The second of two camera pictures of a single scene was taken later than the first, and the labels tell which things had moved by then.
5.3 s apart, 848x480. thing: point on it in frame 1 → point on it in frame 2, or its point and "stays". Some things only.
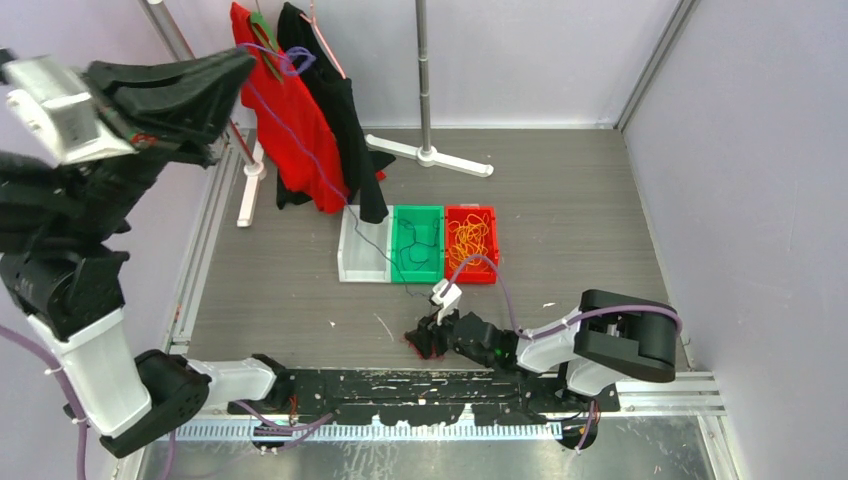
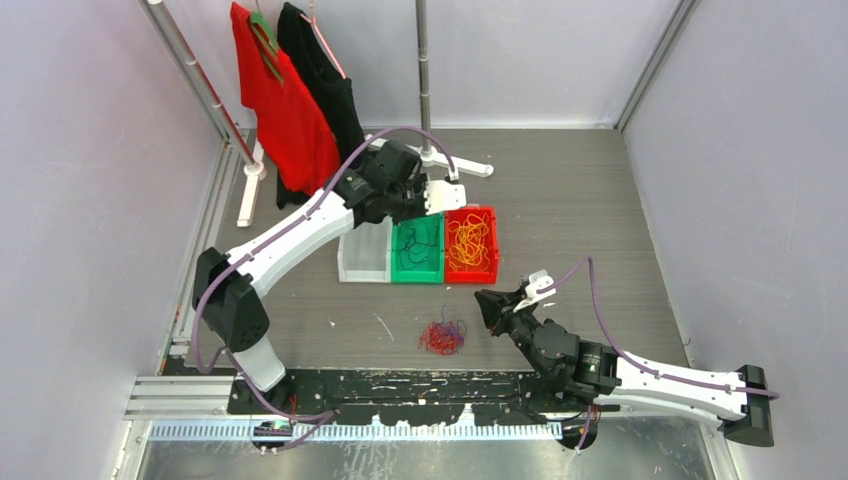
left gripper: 172,109 → 418,183
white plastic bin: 366,249 stays
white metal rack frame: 427,154 stays
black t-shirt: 332,98 stays
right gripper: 427,329 → 492,304
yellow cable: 469,236 stays
